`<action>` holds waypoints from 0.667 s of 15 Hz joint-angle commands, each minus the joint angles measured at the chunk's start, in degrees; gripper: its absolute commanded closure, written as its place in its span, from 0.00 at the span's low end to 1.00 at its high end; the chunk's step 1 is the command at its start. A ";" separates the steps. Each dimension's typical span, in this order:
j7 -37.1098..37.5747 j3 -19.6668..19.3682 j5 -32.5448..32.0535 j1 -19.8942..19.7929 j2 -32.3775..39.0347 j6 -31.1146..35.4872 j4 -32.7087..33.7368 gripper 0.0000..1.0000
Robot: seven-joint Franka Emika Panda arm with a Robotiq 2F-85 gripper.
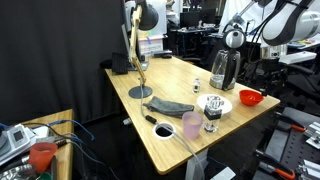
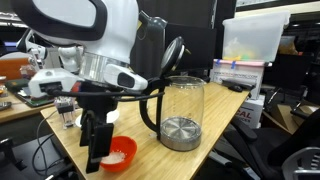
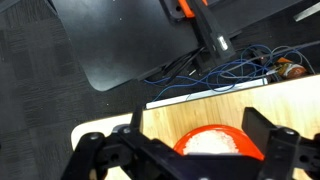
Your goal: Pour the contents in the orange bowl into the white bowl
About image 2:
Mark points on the wooden side table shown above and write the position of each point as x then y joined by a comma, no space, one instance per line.
13,111

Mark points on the black remote control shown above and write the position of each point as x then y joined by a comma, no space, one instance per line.
238,85

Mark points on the white red printed box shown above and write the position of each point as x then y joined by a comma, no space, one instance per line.
251,111

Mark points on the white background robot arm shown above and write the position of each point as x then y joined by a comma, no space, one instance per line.
66,56

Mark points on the white shallow bowl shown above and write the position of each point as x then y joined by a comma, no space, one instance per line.
113,116

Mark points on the black office chair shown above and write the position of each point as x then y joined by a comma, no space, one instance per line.
260,150

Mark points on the orange plastic bowl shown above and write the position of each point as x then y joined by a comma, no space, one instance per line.
128,146

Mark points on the white labelled cardboard box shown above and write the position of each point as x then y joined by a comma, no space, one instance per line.
240,75

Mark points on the dark green mat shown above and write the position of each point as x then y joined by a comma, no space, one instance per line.
30,95

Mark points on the black computer monitor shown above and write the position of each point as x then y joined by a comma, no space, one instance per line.
196,46

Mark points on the clear acrylic pepper grinder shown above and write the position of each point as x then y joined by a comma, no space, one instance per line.
65,113

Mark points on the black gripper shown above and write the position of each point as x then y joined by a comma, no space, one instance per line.
98,103

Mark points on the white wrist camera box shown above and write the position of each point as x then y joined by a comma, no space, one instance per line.
50,80

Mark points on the white granules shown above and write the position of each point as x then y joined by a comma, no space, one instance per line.
115,157

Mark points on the orange box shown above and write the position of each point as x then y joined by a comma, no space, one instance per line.
13,68

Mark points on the glass electric kettle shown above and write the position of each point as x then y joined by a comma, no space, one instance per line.
183,106

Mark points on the clear plastic storage bin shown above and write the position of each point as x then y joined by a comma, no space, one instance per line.
253,36

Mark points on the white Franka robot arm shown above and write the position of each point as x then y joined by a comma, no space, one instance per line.
110,30

